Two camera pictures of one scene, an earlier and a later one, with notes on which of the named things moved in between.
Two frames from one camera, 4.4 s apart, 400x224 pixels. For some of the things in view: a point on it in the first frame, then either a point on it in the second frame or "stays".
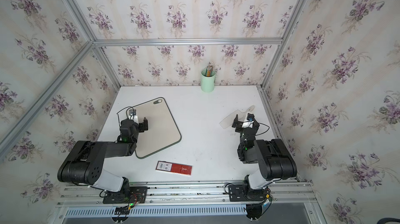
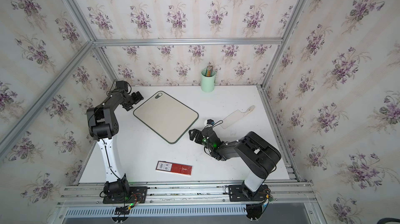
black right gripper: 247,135 → 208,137
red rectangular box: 164,165 stays
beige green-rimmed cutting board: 162,131 → 166,116
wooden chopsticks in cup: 209,70 stays
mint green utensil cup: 207,83 stays
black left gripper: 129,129 → 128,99
